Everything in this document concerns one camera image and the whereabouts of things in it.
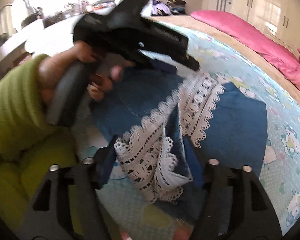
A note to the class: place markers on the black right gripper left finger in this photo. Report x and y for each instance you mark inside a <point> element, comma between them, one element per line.
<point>49,216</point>

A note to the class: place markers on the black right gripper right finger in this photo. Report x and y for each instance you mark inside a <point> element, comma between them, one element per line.
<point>236,204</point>

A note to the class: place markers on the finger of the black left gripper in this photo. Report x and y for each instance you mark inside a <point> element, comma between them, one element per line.
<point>178,55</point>

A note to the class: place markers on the blue denim lace-trimmed pants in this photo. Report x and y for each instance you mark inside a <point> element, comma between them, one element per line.
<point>151,111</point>

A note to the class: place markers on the green left sleeve forearm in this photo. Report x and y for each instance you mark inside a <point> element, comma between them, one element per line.
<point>28,145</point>

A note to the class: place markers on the left hand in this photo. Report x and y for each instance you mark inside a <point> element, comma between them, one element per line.
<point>52,69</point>

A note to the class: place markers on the pile of clothes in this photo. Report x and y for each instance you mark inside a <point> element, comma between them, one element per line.
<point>170,7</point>

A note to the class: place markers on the light blue cartoon-cat bedsheet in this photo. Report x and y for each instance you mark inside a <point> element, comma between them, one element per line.
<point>280,171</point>

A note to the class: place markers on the white curved footboard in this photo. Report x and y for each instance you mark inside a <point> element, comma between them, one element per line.
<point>36,39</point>

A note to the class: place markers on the cream glossy wardrobe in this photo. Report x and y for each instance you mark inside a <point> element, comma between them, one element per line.
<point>279,20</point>

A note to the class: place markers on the pink duvet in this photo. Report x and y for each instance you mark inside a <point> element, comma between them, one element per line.
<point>275,54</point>

